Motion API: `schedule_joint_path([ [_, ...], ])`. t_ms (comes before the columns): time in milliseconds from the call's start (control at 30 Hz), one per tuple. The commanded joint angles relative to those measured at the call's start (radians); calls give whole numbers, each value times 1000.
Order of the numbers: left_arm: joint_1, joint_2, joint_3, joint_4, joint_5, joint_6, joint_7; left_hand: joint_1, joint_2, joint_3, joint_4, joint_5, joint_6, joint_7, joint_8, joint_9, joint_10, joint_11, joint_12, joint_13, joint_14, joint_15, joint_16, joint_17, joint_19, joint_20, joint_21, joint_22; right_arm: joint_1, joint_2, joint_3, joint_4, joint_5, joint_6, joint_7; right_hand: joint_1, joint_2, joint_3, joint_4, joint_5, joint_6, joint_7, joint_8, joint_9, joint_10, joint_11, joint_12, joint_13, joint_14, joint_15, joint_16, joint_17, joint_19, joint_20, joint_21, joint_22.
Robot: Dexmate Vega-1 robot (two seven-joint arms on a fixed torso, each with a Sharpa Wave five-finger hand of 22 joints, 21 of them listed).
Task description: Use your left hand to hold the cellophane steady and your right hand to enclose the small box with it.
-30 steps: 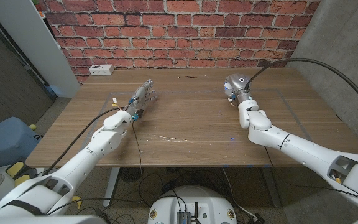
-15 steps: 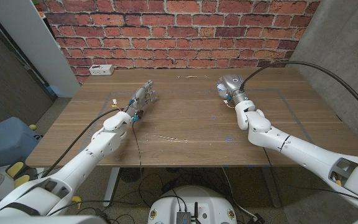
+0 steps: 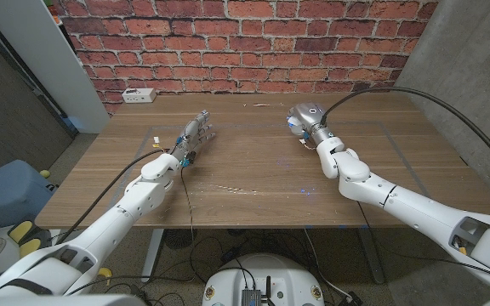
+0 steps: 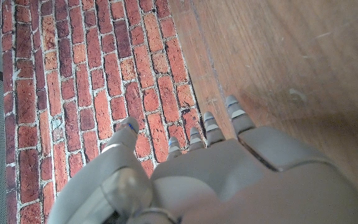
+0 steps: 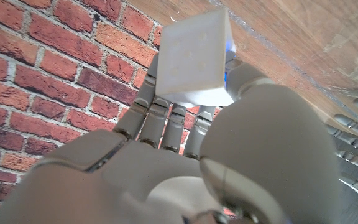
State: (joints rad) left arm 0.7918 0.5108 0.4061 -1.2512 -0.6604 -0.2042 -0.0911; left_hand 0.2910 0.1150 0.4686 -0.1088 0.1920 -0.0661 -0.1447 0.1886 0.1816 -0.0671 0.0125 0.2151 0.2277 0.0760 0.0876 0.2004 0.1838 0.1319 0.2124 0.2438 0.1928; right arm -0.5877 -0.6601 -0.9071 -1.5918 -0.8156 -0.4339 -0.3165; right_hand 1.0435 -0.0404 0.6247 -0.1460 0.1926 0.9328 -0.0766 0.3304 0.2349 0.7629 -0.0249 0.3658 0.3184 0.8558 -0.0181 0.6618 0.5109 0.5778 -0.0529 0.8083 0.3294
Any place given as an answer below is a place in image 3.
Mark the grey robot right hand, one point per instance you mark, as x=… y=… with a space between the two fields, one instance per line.
x=309 y=115

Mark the grey table leg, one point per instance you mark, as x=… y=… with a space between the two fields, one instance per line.
x=372 y=259

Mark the white table leg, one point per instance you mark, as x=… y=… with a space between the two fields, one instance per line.
x=151 y=255

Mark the red brick print backdrop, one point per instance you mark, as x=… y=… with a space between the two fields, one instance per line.
x=249 y=42

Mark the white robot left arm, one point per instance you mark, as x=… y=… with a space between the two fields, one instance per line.
x=143 y=195

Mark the small yellow white connector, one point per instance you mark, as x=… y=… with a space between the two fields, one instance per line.
x=302 y=141
x=157 y=140

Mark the white power strip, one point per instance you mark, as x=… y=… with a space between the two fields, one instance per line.
x=138 y=95

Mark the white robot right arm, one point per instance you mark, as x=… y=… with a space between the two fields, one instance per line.
x=398 y=200

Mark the black round fan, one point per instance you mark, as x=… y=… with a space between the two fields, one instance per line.
x=179 y=239

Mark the yellow black foot pedal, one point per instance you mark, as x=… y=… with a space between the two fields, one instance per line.
x=20 y=230

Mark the blue grey plastic bin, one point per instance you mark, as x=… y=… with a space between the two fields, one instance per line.
x=7 y=191

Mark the white door panel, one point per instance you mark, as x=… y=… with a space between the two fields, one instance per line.
x=45 y=55

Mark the grey electronics box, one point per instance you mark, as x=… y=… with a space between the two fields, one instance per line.
x=251 y=297

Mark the white robot torso base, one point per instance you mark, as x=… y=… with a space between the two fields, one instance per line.
x=287 y=280

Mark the small yellow ball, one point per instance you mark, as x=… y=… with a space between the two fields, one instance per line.
x=45 y=173

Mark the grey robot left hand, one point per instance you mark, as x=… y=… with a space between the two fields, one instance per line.
x=192 y=132

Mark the clear cellophane sheet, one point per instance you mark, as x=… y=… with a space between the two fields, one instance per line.
x=228 y=188

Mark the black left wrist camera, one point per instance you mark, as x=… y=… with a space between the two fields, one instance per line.
x=191 y=156

